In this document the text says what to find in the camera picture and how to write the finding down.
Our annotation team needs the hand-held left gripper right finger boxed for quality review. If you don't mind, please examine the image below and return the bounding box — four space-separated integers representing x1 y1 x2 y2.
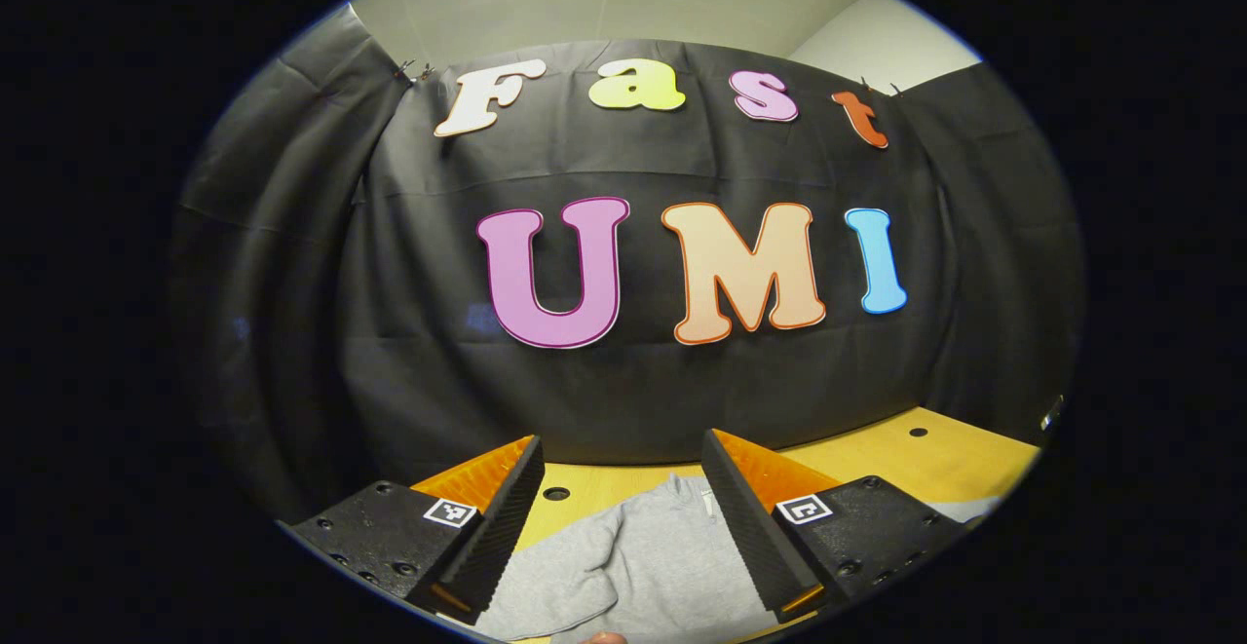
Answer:
701 428 970 625

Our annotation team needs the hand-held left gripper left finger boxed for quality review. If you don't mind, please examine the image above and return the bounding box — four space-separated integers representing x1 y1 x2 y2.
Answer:
278 435 547 625

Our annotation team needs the black backdrop cloth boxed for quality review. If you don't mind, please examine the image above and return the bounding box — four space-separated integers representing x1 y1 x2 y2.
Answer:
166 3 1084 520

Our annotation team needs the grey zip-neck sweatshirt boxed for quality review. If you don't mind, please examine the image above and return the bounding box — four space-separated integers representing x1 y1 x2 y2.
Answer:
475 474 1004 644

